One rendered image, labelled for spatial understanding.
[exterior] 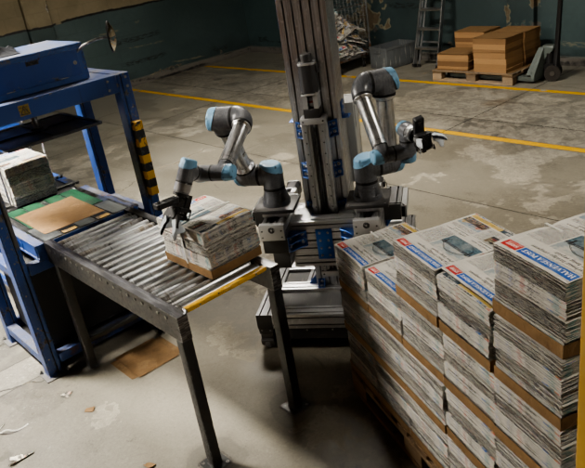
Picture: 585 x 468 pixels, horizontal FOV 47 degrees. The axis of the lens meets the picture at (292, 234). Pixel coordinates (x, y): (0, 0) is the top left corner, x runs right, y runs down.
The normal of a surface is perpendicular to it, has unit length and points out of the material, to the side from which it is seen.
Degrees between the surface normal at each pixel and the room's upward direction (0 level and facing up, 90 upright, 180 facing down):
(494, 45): 90
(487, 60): 89
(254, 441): 0
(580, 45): 90
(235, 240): 90
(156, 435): 0
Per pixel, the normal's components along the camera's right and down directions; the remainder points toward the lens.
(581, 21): -0.73, 0.38
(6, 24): 0.67, 0.22
